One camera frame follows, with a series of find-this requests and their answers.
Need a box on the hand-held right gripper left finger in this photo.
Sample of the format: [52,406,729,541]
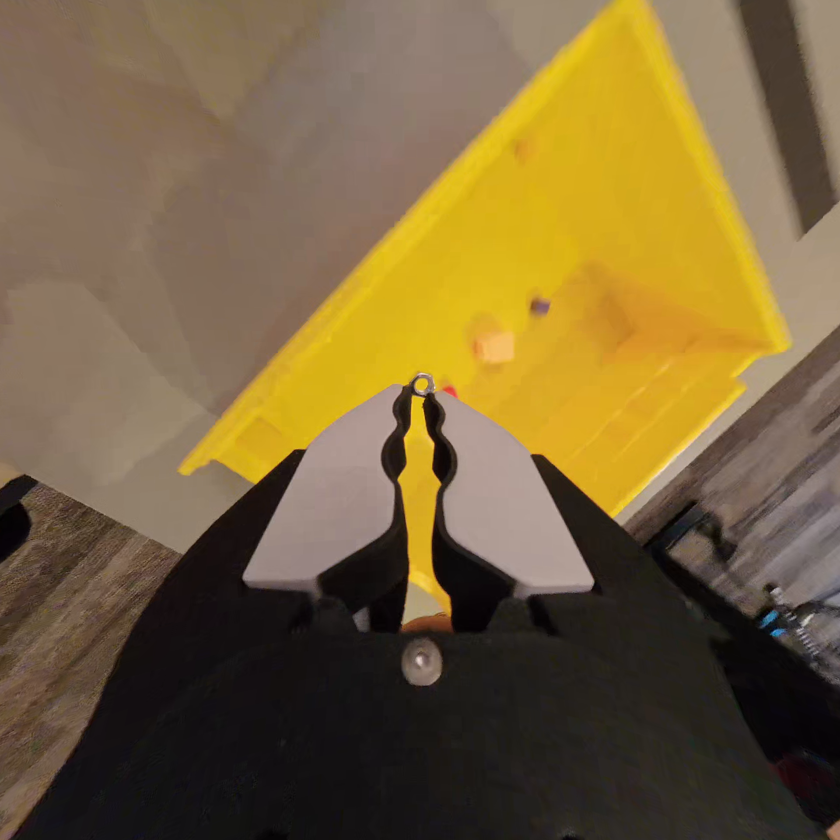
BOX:
[241,382,414,632]

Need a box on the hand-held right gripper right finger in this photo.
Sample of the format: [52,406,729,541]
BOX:
[424,392,596,632]

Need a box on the yellow plastic bin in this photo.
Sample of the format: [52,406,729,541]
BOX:
[177,0,791,618]

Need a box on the black object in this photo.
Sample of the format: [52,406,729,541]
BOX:
[0,474,40,565]

